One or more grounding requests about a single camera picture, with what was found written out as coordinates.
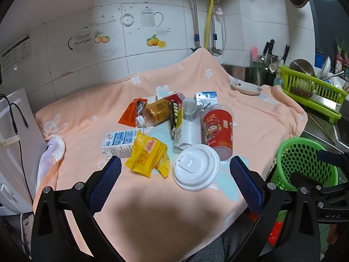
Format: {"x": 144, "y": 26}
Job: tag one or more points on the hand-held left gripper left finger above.
{"x": 106, "y": 185}

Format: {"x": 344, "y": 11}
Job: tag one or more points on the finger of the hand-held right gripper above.
{"x": 305, "y": 179}
{"x": 334, "y": 158}

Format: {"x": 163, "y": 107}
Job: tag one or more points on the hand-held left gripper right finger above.
{"x": 245, "y": 185}

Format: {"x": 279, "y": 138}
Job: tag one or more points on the green plastic basket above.
{"x": 305, "y": 163}

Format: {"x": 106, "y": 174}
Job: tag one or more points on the white blue milk carton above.
{"x": 120, "y": 142}

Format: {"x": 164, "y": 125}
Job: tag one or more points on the black glue box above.
{"x": 176, "y": 114}

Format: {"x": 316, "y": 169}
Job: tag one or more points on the stainless steel sink counter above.
{"x": 321, "y": 131}

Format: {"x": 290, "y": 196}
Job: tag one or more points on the yellow snack packet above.
{"x": 147, "y": 152}

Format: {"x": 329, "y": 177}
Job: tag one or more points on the white plastic cup lid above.
{"x": 195, "y": 166}

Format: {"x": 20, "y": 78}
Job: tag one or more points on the red plastic item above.
{"x": 275, "y": 232}

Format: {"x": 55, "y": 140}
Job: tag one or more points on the red printed paper cup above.
{"x": 218, "y": 131}

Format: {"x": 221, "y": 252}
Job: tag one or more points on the white plastic bag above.
{"x": 51, "y": 152}

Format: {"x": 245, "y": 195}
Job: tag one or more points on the grey plaid trousers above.
{"x": 212, "y": 251}

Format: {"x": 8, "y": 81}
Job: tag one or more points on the orange snack wrapper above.
{"x": 129, "y": 114}

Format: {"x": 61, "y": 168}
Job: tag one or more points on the clear plastic bottle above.
{"x": 188, "y": 136}

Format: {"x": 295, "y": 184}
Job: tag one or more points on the lime green dish rack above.
{"x": 308, "y": 87}

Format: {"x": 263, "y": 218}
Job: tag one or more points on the amber plastic bottle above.
{"x": 156, "y": 112}

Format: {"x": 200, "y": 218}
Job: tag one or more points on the peach floral blanket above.
{"x": 109, "y": 92}

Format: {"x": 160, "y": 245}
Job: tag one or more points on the clear plastic cup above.
{"x": 190, "y": 109}

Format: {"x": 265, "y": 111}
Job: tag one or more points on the blue white small box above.
{"x": 205, "y": 98}

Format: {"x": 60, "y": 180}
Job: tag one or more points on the steel bowl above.
{"x": 301, "y": 67}

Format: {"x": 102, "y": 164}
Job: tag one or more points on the white appliance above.
{"x": 13, "y": 155}

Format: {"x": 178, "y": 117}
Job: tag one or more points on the white ceramic dish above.
{"x": 245, "y": 87}

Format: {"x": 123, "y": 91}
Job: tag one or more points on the red drink carton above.
{"x": 177, "y": 97}

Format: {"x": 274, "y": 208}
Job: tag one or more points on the dark utensil holder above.
{"x": 260, "y": 73}

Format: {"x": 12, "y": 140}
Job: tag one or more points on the kitchenware wall decal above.
{"x": 120, "y": 30}

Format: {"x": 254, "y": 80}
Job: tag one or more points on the wall notice sheet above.
{"x": 15, "y": 54}

